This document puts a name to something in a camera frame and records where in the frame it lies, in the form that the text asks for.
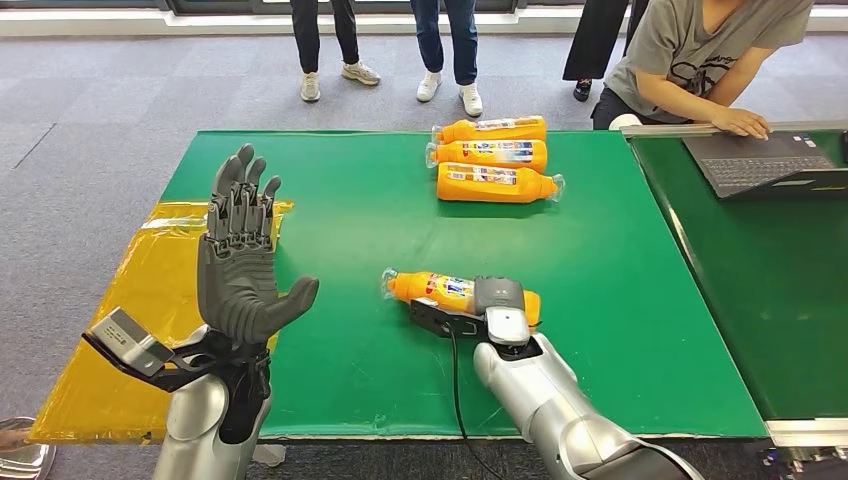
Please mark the person's hand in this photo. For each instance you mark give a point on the person's hand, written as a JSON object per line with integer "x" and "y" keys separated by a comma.
{"x": 742, "y": 121}

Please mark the yellow plastic sheet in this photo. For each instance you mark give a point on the yellow plastic sheet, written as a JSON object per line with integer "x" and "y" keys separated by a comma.
{"x": 146, "y": 311}

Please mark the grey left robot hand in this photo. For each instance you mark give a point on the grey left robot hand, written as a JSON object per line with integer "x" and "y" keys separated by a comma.
{"x": 235, "y": 291}

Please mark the dark green table surface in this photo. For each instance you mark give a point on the dark green table surface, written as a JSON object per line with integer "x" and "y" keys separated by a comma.
{"x": 775, "y": 285}

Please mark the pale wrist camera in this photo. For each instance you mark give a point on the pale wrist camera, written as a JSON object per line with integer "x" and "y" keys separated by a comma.
{"x": 424, "y": 302}
{"x": 129, "y": 341}

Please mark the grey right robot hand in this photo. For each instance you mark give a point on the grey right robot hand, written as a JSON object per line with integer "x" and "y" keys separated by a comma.
{"x": 498, "y": 293}

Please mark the shiny metal base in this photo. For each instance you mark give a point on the shiny metal base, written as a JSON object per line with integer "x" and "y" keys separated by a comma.
{"x": 23, "y": 457}

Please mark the white table edge rail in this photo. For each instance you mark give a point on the white table edge rail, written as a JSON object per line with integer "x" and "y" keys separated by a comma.
{"x": 808, "y": 432}

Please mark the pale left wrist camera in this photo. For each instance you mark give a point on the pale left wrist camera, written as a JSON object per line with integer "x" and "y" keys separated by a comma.
{"x": 129, "y": 341}

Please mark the seated person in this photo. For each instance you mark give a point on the seated person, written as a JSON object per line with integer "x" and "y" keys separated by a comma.
{"x": 676, "y": 46}

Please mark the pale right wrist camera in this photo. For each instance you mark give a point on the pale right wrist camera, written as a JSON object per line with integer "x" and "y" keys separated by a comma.
{"x": 424, "y": 302}

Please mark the standing person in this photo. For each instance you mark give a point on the standing person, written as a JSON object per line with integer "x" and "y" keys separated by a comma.
{"x": 308, "y": 33}
{"x": 596, "y": 40}
{"x": 460, "y": 40}

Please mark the large green table mat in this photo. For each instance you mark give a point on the large green table mat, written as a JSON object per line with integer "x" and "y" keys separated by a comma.
{"x": 371, "y": 232}

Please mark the orange bottle with clear cap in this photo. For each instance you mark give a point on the orange bottle with clear cap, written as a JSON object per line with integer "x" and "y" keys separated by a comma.
{"x": 424, "y": 291}
{"x": 490, "y": 191}
{"x": 464, "y": 131}
{"x": 457, "y": 154}

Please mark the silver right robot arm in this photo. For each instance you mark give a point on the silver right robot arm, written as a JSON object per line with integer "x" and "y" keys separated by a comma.
{"x": 550, "y": 404}

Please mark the black right camera bracket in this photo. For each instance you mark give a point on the black right camera bracket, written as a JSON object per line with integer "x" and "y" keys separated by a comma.
{"x": 440, "y": 323}

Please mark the black left camera bracket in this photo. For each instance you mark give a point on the black left camera bracket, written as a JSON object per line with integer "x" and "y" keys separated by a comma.
{"x": 192, "y": 363}

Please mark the black camera bracket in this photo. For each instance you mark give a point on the black camera bracket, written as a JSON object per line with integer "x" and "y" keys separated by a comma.
{"x": 192, "y": 363}
{"x": 440, "y": 323}

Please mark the white rounded object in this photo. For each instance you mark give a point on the white rounded object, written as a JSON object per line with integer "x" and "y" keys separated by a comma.
{"x": 624, "y": 122}

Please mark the dark grey laptop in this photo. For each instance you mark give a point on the dark grey laptop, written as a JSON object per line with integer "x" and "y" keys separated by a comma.
{"x": 762, "y": 166}

